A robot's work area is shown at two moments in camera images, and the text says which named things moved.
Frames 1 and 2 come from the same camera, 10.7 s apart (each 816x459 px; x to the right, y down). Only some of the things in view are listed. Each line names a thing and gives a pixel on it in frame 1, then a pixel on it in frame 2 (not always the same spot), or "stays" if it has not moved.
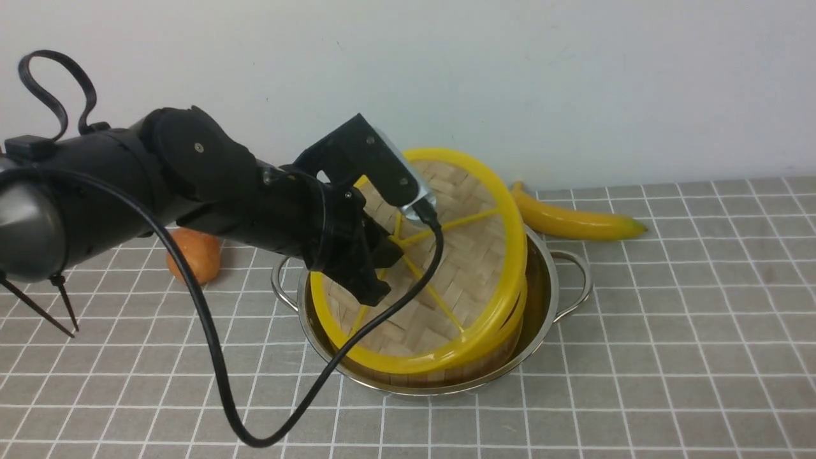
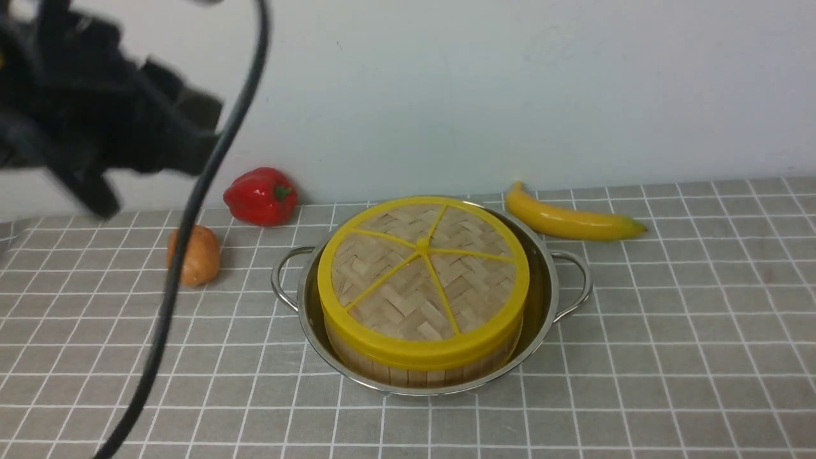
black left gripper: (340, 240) to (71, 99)
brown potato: (203, 251) stays
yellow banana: (575, 225) stays
